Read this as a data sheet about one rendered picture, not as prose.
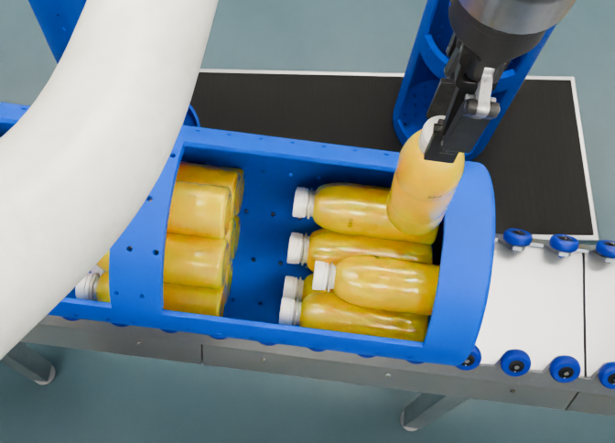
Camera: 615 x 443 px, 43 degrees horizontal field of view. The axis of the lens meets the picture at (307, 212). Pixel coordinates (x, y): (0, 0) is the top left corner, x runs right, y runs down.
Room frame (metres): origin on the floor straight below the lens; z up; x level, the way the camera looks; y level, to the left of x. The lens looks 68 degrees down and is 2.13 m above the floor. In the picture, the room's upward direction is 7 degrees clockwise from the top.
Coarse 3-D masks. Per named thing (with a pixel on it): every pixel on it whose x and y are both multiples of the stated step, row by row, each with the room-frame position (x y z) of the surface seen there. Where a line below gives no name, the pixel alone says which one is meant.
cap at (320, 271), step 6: (318, 264) 0.33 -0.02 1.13; (324, 264) 0.33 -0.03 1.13; (318, 270) 0.32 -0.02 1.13; (324, 270) 0.32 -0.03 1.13; (318, 276) 0.31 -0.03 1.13; (324, 276) 0.31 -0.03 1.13; (318, 282) 0.30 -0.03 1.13; (324, 282) 0.30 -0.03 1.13; (312, 288) 0.30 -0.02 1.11; (318, 288) 0.30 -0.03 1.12; (324, 288) 0.30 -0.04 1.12
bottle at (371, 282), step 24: (360, 264) 0.33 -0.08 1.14; (384, 264) 0.34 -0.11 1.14; (408, 264) 0.34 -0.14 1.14; (432, 264) 0.35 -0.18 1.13; (336, 288) 0.30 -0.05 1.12; (360, 288) 0.30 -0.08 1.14; (384, 288) 0.30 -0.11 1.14; (408, 288) 0.31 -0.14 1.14; (432, 288) 0.31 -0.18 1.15; (408, 312) 0.28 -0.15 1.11
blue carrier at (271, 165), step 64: (0, 128) 0.50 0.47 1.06; (192, 128) 0.48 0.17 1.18; (256, 192) 0.47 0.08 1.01; (128, 256) 0.28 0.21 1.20; (256, 256) 0.38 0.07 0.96; (448, 256) 0.33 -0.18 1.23; (128, 320) 0.23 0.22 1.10; (192, 320) 0.23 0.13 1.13; (256, 320) 0.27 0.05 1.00; (448, 320) 0.26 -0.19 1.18
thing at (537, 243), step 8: (496, 240) 0.47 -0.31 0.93; (536, 240) 0.49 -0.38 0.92; (544, 240) 0.49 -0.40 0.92; (512, 248) 0.45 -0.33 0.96; (520, 248) 0.45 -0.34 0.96; (552, 248) 0.46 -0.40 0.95; (584, 248) 0.48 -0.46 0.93; (592, 248) 0.48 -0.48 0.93; (560, 256) 0.45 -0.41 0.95; (600, 256) 0.46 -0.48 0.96
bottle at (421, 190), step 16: (416, 144) 0.38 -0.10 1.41; (400, 160) 0.37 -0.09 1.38; (416, 160) 0.36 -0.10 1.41; (464, 160) 0.37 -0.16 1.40; (400, 176) 0.36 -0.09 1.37; (416, 176) 0.35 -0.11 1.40; (432, 176) 0.35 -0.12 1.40; (448, 176) 0.35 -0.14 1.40; (400, 192) 0.35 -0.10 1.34; (416, 192) 0.34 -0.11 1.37; (432, 192) 0.34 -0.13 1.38; (448, 192) 0.35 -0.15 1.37; (400, 208) 0.35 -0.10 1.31; (416, 208) 0.34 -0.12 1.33; (432, 208) 0.34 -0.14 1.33; (400, 224) 0.34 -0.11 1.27; (416, 224) 0.34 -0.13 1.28; (432, 224) 0.35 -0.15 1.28
